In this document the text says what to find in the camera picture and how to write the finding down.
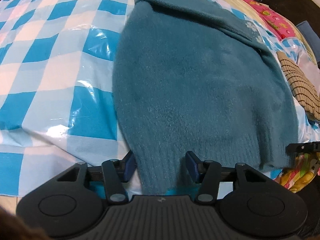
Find cartoon printed blanket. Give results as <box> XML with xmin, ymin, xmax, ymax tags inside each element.
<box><xmin>192</xmin><ymin>0</ymin><xmax>320</xmax><ymax>194</ymax></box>

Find blue cushion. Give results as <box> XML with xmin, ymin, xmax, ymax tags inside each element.
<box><xmin>297</xmin><ymin>21</ymin><xmax>318</xmax><ymax>53</ymax></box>

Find blue white checkered plastic sheet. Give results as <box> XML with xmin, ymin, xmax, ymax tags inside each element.
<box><xmin>0</xmin><ymin>0</ymin><xmax>320</xmax><ymax>198</ymax></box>

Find teal knitted sweater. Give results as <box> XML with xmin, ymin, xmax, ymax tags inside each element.
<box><xmin>112</xmin><ymin>0</ymin><xmax>300</xmax><ymax>196</ymax></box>

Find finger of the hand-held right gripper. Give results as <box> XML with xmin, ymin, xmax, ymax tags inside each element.
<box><xmin>286</xmin><ymin>141</ymin><xmax>320</xmax><ymax>153</ymax></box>

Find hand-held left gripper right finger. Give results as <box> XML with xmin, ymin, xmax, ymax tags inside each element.
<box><xmin>185</xmin><ymin>151</ymin><xmax>266</xmax><ymax>203</ymax></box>

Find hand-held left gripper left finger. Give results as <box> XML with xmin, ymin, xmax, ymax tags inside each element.
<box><xmin>57</xmin><ymin>151</ymin><xmax>137</xmax><ymax>203</ymax></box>

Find beige brown striped garment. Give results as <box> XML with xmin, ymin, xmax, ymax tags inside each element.
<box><xmin>277</xmin><ymin>57</ymin><xmax>320</xmax><ymax>121</ymax></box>

